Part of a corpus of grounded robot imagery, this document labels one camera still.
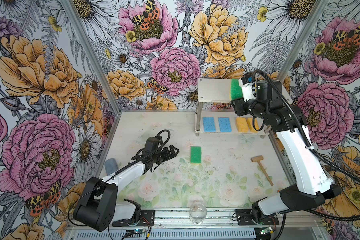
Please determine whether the orange sponge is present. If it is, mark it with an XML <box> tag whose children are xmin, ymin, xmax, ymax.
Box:
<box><xmin>246</xmin><ymin>117</ymin><xmax>260</xmax><ymax>133</ymax></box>
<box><xmin>236</xmin><ymin>117</ymin><xmax>249</xmax><ymax>133</ymax></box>

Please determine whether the small wooden mallet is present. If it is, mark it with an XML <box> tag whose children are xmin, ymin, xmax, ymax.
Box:
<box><xmin>251</xmin><ymin>156</ymin><xmax>274</xmax><ymax>186</ymax></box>

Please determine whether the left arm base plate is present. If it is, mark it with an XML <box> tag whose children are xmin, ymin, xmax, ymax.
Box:
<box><xmin>112</xmin><ymin>210</ymin><xmax>156</xmax><ymax>227</ymax></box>

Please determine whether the white two-tier shelf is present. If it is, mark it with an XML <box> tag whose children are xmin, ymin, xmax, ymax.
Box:
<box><xmin>194</xmin><ymin>78</ymin><xmax>294</xmax><ymax>139</ymax></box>

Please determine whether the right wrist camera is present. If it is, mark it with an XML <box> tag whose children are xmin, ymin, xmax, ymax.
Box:
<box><xmin>239</xmin><ymin>74</ymin><xmax>256</xmax><ymax>102</ymax></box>

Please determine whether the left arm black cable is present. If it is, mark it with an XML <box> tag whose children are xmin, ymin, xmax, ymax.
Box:
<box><xmin>66</xmin><ymin>129</ymin><xmax>172</xmax><ymax>227</ymax></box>

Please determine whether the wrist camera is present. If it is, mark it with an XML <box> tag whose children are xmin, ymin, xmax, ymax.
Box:
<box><xmin>143</xmin><ymin>137</ymin><xmax>161</xmax><ymax>156</ymax></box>
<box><xmin>239</xmin><ymin>74</ymin><xmax>256</xmax><ymax>102</ymax></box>

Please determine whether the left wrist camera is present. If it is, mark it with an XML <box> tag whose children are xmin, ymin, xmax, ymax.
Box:
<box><xmin>143</xmin><ymin>137</ymin><xmax>161</xmax><ymax>156</ymax></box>

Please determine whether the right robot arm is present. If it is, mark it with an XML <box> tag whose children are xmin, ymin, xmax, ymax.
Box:
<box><xmin>230</xmin><ymin>79</ymin><xmax>342</xmax><ymax>224</ymax></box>

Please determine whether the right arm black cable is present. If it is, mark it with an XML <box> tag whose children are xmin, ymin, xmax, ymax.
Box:
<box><xmin>250</xmin><ymin>69</ymin><xmax>360</xmax><ymax>240</ymax></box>

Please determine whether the grey oval object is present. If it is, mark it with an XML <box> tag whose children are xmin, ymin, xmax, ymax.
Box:
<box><xmin>104</xmin><ymin>158</ymin><xmax>119</xmax><ymax>176</ymax></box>

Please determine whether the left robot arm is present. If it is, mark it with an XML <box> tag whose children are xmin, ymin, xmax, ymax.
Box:
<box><xmin>69</xmin><ymin>134</ymin><xmax>179</xmax><ymax>232</ymax></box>

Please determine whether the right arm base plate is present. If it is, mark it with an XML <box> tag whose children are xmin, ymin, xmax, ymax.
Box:
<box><xmin>232</xmin><ymin>209</ymin><xmax>280</xmax><ymax>226</ymax></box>

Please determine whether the green scrub sponge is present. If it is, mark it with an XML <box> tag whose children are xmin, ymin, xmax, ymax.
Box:
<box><xmin>190</xmin><ymin>146</ymin><xmax>202</xmax><ymax>164</ymax></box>
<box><xmin>230</xmin><ymin>79</ymin><xmax>243</xmax><ymax>101</ymax></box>

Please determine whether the blue sponge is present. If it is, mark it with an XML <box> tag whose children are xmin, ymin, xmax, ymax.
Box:
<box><xmin>218</xmin><ymin>117</ymin><xmax>232</xmax><ymax>133</ymax></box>
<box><xmin>203</xmin><ymin>117</ymin><xmax>216</xmax><ymax>133</ymax></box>

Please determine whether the clear glass cup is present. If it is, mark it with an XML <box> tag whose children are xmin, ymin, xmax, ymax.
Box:
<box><xmin>189</xmin><ymin>202</ymin><xmax>207</xmax><ymax>225</ymax></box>

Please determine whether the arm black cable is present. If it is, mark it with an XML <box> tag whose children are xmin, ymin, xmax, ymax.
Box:
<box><xmin>250</xmin><ymin>69</ymin><xmax>360</xmax><ymax>240</ymax></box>
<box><xmin>66</xmin><ymin>129</ymin><xmax>172</xmax><ymax>227</ymax></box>

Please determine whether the green circuit board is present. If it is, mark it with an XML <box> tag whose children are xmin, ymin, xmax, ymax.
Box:
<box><xmin>260</xmin><ymin>227</ymin><xmax>274</xmax><ymax>235</ymax></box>

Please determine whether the aluminium front rail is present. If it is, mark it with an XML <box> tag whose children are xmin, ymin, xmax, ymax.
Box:
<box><xmin>107</xmin><ymin>206</ymin><xmax>323</xmax><ymax>229</ymax></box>

